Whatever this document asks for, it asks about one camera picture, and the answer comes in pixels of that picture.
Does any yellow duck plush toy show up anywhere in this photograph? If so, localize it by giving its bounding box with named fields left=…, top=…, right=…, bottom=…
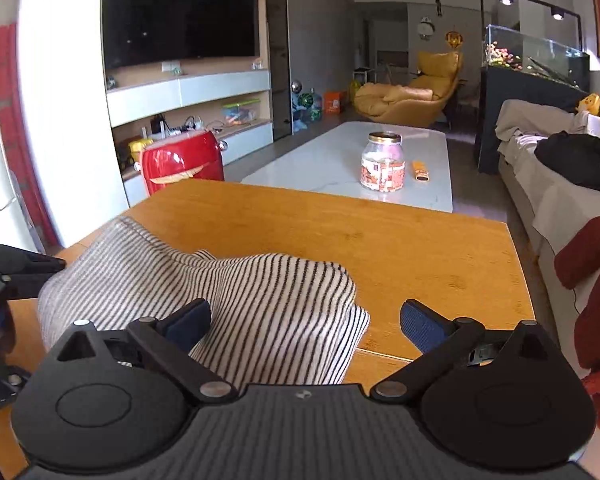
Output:
left=577, top=93, right=600, bottom=116

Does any glass fish tank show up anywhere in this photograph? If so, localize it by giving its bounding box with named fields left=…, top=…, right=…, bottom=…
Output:
left=483, top=24, right=591, bottom=92

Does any yellow lounge chair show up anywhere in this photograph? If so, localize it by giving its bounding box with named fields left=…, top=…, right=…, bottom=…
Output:
left=353, top=51, right=464, bottom=128

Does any dark red fuzzy coat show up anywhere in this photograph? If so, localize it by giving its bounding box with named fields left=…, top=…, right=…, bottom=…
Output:
left=554, top=217, right=600, bottom=430

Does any orange small box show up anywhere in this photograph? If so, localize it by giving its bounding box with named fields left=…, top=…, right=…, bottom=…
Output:
left=412, top=160, right=430, bottom=182

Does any black jacket on sofa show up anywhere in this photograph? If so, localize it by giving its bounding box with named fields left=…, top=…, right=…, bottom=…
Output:
left=534, top=131, right=600, bottom=192

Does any black wall television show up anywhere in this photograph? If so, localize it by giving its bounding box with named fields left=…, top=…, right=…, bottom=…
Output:
left=102, top=0, right=260, bottom=70

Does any glass jar pink lid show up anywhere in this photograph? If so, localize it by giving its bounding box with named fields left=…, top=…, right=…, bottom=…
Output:
left=360, top=131, right=405, bottom=193

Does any white coffee table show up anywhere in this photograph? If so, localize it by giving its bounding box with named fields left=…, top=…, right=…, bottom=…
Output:
left=242, top=122, right=453, bottom=212

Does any black white striped garment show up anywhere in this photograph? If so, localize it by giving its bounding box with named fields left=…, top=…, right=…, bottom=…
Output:
left=36, top=217, right=370, bottom=389

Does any beige blanket on sofa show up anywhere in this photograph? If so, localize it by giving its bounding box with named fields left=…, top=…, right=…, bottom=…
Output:
left=494, top=100, right=588, bottom=154

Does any white tv cabinet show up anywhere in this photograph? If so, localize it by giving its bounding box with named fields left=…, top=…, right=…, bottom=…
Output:
left=104, top=69, right=275, bottom=208

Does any grey sofa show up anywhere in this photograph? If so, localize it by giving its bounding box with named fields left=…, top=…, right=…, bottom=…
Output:
left=494, top=98, right=600, bottom=361

